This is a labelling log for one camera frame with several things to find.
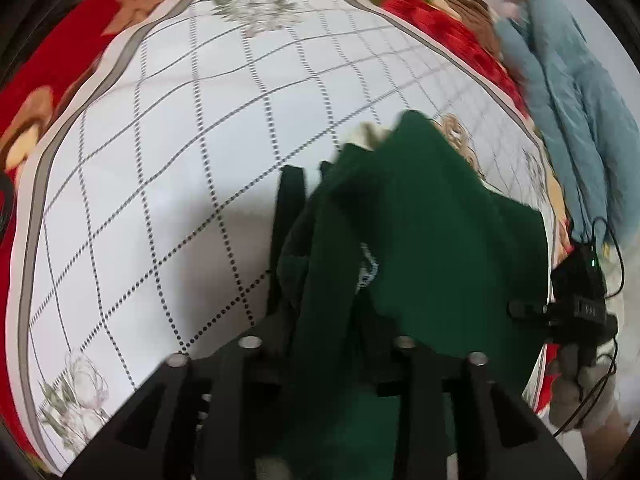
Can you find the green white varsity jacket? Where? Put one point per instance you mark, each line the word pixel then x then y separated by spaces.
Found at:
pixel 400 239

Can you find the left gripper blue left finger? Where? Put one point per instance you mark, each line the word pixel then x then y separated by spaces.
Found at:
pixel 209 418

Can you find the white diamond pattern mat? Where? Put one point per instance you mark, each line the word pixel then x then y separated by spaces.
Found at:
pixel 175 185

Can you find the red floral blanket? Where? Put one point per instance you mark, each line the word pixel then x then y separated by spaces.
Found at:
pixel 60 60

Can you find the gloved right hand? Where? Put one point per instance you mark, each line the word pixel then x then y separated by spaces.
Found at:
pixel 582 397

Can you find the light blue quilt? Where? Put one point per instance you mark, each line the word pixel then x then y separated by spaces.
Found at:
pixel 591 137

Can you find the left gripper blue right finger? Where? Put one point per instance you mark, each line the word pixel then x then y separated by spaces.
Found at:
pixel 497 435

